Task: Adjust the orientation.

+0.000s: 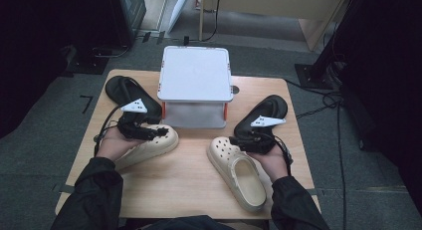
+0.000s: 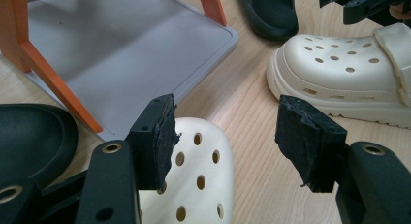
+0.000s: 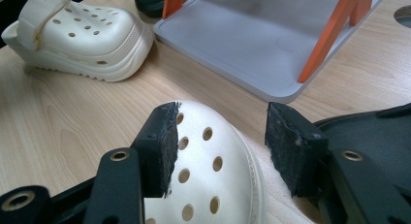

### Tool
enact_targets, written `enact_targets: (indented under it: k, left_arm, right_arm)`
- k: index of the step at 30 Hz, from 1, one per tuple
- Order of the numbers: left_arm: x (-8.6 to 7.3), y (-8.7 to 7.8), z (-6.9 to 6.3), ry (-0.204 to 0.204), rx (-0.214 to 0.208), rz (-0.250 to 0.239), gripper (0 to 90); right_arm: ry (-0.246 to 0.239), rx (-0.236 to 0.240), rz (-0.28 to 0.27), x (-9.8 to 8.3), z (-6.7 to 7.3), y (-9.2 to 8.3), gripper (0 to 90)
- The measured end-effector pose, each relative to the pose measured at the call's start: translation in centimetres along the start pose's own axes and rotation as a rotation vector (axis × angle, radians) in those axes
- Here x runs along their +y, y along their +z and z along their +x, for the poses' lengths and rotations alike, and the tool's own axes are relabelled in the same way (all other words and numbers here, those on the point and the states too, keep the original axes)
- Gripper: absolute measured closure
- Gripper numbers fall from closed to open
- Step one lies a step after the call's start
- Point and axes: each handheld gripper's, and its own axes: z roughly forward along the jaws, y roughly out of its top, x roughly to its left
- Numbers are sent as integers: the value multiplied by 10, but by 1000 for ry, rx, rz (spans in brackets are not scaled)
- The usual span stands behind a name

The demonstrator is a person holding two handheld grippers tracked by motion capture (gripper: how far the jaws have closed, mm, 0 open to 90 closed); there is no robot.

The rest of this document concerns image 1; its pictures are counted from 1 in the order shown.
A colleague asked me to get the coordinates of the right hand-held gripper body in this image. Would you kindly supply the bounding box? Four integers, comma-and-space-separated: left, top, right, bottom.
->
238, 115, 287, 155

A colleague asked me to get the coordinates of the person's right hand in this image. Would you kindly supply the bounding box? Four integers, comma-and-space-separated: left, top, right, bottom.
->
248, 143, 291, 184

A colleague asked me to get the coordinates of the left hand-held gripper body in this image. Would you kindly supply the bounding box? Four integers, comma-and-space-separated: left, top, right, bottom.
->
116, 98, 157, 141

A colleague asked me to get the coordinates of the person's left hand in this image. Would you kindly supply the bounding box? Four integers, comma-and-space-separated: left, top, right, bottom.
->
96, 126, 147, 163

